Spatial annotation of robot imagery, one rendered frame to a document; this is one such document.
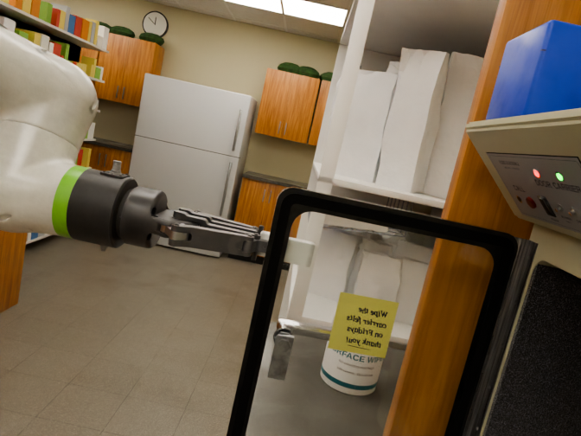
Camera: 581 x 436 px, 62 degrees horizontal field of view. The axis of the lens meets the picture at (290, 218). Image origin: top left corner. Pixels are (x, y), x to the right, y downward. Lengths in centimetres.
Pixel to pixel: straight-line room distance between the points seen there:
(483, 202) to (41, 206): 56
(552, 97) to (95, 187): 50
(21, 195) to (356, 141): 126
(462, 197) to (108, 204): 45
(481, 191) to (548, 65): 23
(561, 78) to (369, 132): 121
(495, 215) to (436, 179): 103
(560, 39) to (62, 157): 56
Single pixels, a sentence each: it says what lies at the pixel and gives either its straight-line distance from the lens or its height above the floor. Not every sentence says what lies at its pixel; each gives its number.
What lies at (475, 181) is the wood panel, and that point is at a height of 144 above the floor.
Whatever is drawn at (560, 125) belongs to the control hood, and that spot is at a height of 150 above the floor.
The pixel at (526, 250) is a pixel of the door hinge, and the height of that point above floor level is 137.
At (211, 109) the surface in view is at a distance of 527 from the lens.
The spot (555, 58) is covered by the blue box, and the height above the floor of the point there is 157.
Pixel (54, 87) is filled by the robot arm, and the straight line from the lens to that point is 68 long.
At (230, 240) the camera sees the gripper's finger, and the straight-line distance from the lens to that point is 58.
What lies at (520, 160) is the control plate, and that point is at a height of 147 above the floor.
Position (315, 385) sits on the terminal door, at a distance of 65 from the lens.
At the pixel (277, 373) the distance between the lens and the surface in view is 63.
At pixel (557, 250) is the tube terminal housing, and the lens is 62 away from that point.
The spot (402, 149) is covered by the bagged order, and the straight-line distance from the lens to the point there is 160.
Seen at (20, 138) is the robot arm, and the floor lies 138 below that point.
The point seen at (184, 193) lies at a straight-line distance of 535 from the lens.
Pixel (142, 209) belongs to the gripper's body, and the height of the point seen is 133.
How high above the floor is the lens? 144
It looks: 9 degrees down
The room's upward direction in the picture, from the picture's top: 12 degrees clockwise
